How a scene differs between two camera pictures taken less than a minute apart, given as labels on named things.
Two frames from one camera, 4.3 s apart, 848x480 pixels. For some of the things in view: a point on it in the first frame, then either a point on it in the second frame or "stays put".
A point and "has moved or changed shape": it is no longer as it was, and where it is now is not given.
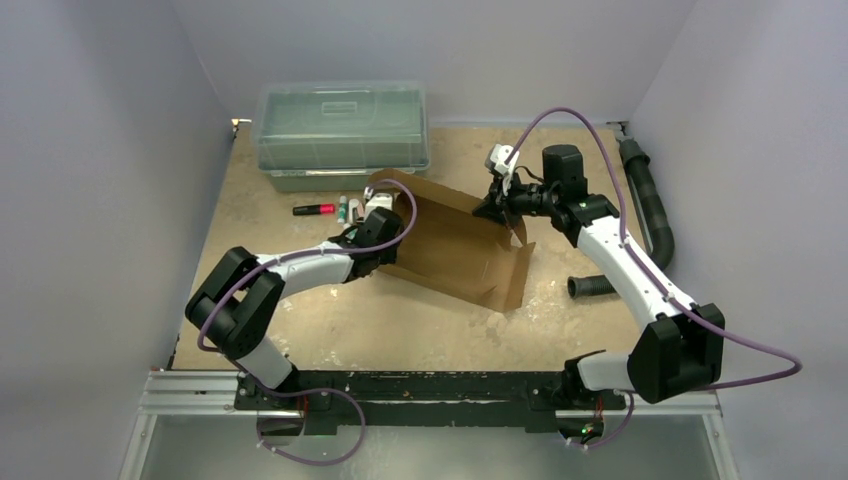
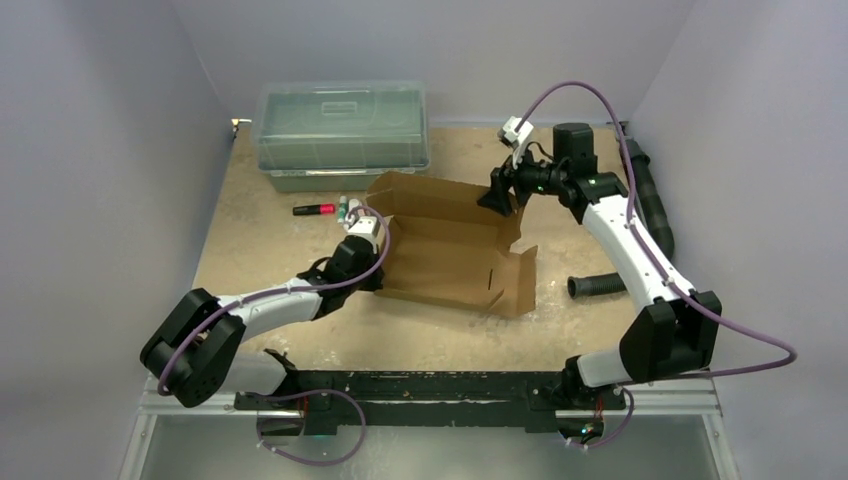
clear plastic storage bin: x=326 y=136 stays put
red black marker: x=314 y=209 stays put
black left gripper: x=388 y=255 to x=375 y=281
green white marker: x=342 y=209 stays put
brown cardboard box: x=454 y=250 has moved or changed shape
